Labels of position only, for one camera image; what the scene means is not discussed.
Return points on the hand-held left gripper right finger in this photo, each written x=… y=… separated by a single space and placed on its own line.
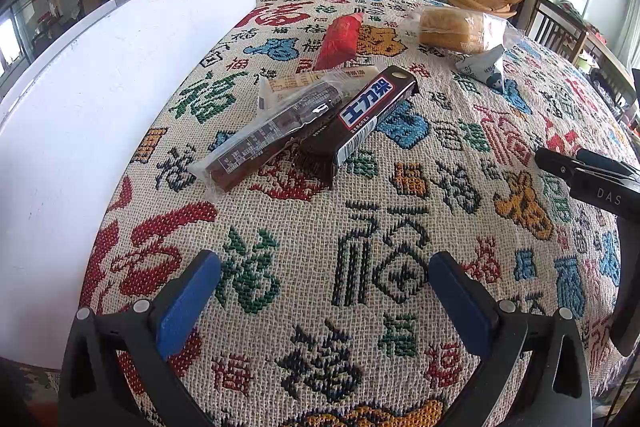
x=460 y=307

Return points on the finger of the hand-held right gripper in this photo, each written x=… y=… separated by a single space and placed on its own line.
x=555 y=163
x=607 y=163

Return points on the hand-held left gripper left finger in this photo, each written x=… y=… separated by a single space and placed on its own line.
x=185 y=307

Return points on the small grey snack packet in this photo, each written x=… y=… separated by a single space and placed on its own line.
x=482 y=67

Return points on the bread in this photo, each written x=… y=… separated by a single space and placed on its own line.
x=450 y=29

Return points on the dark clear-wrapped snack bar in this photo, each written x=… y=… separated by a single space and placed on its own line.
x=260 y=137

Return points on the brown chocolate bar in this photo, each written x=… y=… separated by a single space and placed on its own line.
x=365 y=117

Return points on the white board panel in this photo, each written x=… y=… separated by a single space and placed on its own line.
x=100 y=107

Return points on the red snack packet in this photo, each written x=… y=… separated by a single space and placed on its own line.
x=337 y=42

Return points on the clear biscuit packet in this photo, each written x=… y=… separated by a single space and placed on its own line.
x=295 y=83

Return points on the cluttered wooden side table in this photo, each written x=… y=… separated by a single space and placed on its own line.
x=612 y=67

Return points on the dark wooden chair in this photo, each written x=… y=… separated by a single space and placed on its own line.
x=555 y=27

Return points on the printed woven blanket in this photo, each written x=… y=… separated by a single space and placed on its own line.
x=325 y=217

